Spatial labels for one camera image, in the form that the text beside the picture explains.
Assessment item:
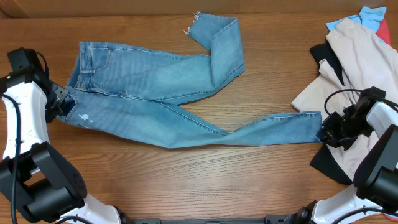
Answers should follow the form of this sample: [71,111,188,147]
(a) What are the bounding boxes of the light blue denim jeans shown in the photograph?
[59,13,322,149]

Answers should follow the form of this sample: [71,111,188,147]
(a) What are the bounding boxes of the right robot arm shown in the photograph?
[284,86,397,224]

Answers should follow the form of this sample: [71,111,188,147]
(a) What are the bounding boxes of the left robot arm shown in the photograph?
[1,47,131,224]

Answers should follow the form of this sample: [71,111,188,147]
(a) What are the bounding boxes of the beige garment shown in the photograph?
[292,19,397,181]

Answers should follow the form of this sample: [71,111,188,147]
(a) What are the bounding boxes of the black garment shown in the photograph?
[310,42,352,185]

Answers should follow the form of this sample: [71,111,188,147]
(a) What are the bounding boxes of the cardboard backboard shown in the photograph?
[1,0,397,18]

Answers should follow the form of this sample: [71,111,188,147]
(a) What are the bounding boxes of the red garment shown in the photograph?
[376,19,391,45]

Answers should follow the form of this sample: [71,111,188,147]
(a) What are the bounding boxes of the light blue shirt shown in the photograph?
[326,6,387,33]

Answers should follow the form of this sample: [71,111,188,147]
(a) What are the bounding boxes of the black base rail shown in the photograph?
[129,215,292,224]

